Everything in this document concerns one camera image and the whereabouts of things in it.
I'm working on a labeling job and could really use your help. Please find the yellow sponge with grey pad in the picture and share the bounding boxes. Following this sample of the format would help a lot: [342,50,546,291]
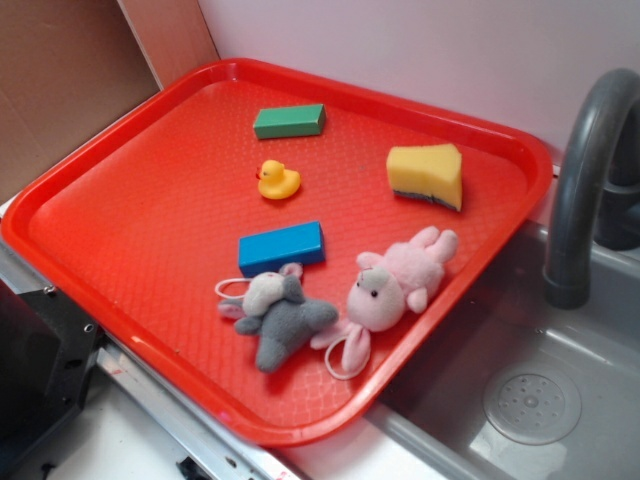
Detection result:
[386,144,463,211]

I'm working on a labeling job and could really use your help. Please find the red plastic tray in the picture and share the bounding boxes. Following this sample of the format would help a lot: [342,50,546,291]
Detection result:
[1,59,552,446]

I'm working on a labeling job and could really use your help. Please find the blue rectangular block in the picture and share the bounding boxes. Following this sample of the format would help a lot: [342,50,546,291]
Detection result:
[238,221,325,277]

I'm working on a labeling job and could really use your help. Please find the yellow rubber duck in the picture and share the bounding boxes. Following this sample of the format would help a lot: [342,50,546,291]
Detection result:
[256,159,301,200]

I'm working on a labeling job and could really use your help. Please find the grey plush animal toy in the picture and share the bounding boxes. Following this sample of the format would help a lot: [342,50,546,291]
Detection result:
[218,263,339,374]

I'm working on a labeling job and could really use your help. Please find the pink plush bunny toy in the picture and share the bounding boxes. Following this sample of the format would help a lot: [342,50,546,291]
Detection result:
[311,226,459,381]

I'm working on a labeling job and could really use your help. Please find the green rectangular block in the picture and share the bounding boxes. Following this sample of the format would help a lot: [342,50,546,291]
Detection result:
[253,104,326,140]

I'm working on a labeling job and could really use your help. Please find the grey toy sink basin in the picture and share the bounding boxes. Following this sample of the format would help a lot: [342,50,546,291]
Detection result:
[368,223,639,479]

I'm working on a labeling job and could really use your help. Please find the grey plastic faucet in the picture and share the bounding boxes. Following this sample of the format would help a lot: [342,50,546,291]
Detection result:
[543,68,639,309]

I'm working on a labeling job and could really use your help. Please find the brown cardboard panel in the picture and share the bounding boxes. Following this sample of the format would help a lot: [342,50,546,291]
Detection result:
[1,1,219,202]

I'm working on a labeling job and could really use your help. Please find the silver metal rail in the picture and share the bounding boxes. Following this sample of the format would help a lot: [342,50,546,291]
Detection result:
[1,247,294,479]

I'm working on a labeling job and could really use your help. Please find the black metal bracket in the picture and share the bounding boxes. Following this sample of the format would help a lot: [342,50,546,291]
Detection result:
[1,283,100,469]

